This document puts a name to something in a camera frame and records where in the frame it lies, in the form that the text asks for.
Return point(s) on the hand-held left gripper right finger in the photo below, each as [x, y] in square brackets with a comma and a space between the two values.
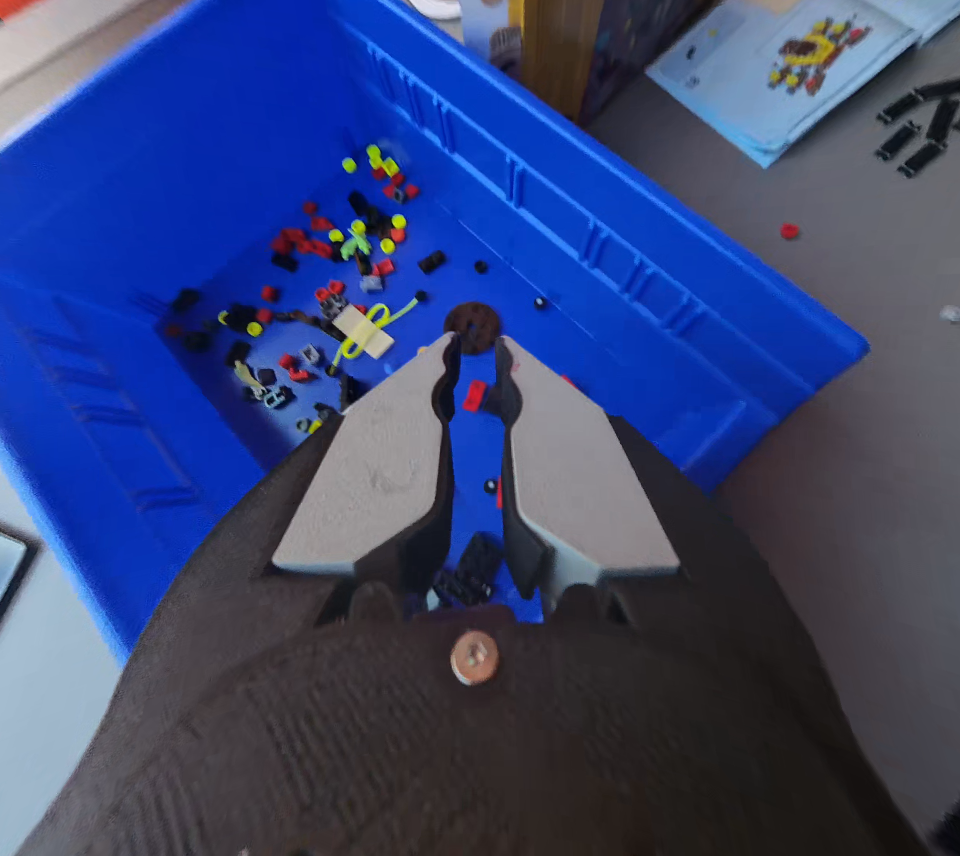
[581, 489]

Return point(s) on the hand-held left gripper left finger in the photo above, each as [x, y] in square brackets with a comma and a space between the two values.
[360, 481]

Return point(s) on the pile of small lego pieces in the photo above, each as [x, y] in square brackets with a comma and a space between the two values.
[322, 247]

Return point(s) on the blue plastic bin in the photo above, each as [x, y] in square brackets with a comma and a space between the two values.
[187, 144]

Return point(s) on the group of black lego links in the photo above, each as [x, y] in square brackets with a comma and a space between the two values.
[919, 125]

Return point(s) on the brown round lego plate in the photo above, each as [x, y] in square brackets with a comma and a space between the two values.
[471, 325]

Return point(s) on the small red lego piece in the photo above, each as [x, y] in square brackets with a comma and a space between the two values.
[788, 232]

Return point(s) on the lego instruction booklet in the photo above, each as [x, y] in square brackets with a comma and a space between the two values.
[810, 54]

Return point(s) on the dark tablet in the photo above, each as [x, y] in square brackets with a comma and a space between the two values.
[11, 564]

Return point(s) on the light grey storage box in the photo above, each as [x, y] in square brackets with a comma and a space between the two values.
[97, 28]

